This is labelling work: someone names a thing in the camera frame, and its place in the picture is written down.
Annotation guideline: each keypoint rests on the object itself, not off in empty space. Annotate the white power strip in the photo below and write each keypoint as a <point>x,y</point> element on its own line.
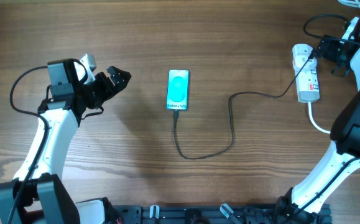
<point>306,81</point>

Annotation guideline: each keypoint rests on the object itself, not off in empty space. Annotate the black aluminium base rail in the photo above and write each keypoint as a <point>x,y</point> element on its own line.
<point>258,214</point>

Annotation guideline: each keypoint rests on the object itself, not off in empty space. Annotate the white USB charger plug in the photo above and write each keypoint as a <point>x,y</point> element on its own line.
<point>304,62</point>

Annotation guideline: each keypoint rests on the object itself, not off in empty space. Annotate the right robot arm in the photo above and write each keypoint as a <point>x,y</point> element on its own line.
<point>303,202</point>

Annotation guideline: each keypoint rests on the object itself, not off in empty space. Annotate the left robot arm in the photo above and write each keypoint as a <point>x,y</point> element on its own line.
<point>36,194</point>

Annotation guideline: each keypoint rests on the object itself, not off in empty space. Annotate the teal-screen Galaxy smartphone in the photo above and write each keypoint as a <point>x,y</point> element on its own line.
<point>177,89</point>

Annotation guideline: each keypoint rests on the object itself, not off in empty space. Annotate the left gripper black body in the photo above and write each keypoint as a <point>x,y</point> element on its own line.
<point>95,93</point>

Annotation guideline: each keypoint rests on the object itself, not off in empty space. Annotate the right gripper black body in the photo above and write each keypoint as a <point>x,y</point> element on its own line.
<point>331,50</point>

